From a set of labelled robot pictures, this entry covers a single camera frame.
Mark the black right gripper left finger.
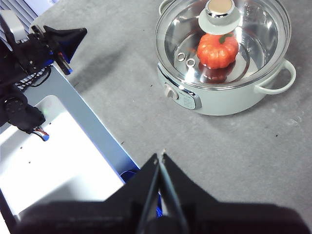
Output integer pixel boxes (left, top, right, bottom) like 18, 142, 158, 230
14, 153, 161, 234

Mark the pale green electric pot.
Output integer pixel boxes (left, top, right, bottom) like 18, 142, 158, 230
156, 0, 297, 117

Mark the blue cable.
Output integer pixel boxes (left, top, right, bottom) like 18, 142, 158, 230
119, 170, 141, 184

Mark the pale grey camera box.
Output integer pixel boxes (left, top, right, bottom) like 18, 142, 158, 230
0, 9, 25, 40

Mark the orange pumpkin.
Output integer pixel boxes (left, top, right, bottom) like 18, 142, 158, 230
196, 33, 239, 70

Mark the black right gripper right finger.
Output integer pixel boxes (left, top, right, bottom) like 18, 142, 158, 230
161, 152, 311, 234

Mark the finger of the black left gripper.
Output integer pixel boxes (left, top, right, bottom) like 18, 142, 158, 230
43, 25, 88, 61
57, 50, 74, 76

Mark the glass pot lid with knob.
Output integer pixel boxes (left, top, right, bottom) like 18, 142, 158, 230
155, 0, 292, 85

